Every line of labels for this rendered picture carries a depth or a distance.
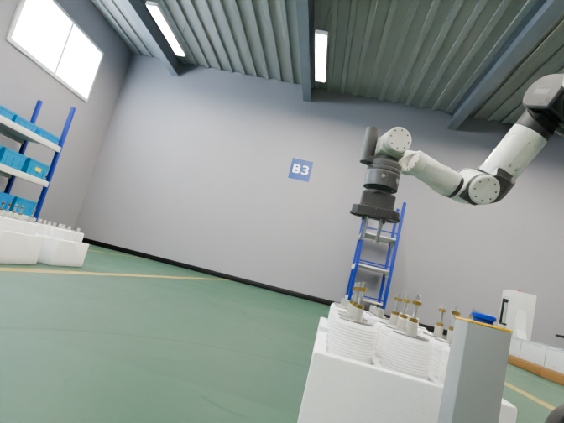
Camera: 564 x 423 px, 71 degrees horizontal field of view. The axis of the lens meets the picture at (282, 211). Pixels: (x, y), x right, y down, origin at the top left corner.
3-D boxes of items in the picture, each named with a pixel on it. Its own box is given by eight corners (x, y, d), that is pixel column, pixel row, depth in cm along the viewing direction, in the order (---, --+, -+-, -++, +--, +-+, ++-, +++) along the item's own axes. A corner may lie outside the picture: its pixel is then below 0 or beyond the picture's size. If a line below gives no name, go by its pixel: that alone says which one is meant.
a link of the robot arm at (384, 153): (390, 182, 109) (398, 143, 111) (409, 174, 99) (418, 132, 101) (352, 170, 108) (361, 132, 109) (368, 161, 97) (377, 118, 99)
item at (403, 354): (380, 411, 89) (396, 331, 92) (424, 430, 83) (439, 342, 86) (363, 417, 81) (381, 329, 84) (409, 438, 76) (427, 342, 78)
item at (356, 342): (369, 419, 81) (387, 331, 84) (331, 415, 78) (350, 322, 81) (344, 400, 90) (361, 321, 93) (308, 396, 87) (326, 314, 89)
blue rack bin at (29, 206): (-22, 203, 521) (-16, 188, 524) (1, 209, 558) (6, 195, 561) (12, 211, 515) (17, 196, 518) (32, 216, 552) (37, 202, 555)
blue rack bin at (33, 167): (-8, 165, 529) (-2, 150, 533) (14, 173, 567) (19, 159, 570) (25, 173, 522) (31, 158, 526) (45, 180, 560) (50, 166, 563)
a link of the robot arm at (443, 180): (408, 174, 112) (463, 208, 114) (418, 180, 102) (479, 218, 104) (430, 141, 109) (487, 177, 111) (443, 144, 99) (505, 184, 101)
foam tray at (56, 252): (81, 267, 306) (89, 244, 308) (50, 265, 267) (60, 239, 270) (35, 254, 309) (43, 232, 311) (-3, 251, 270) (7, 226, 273)
